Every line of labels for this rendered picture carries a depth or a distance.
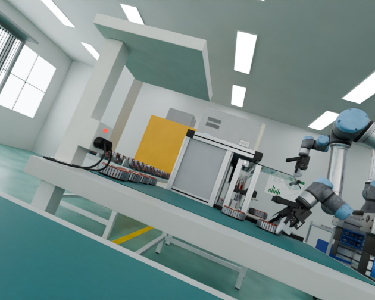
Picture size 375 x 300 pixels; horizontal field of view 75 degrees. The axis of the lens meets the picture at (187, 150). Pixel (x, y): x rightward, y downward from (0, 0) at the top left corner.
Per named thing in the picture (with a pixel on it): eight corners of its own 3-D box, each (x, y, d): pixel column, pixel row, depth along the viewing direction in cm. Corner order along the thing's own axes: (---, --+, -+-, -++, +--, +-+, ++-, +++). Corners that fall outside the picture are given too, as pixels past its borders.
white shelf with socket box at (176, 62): (174, 198, 97) (212, 94, 102) (144, 200, 61) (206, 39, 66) (98, 168, 104) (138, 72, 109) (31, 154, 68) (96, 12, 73)
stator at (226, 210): (249, 223, 109) (251, 215, 110) (228, 216, 106) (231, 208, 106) (236, 216, 120) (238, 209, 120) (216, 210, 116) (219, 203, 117)
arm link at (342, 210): (350, 210, 114) (330, 192, 118) (357, 209, 103) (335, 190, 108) (337, 221, 114) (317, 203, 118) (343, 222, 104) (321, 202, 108)
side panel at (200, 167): (212, 207, 134) (231, 152, 138) (212, 207, 131) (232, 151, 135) (166, 188, 139) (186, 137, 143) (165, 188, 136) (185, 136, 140)
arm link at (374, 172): (365, 200, 164) (374, 124, 173) (359, 201, 177) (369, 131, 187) (387, 204, 159) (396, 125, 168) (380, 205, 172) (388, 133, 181)
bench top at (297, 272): (263, 223, 260) (264, 219, 261) (447, 353, 46) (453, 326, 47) (176, 190, 280) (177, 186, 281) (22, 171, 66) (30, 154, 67)
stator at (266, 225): (274, 232, 115) (276, 224, 116) (285, 238, 104) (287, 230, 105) (252, 224, 115) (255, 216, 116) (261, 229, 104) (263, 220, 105)
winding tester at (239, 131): (248, 164, 188) (256, 140, 191) (255, 155, 146) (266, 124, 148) (200, 148, 196) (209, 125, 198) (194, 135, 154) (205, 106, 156)
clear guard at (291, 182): (289, 190, 157) (292, 181, 157) (301, 189, 133) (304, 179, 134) (240, 173, 163) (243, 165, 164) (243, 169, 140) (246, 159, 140)
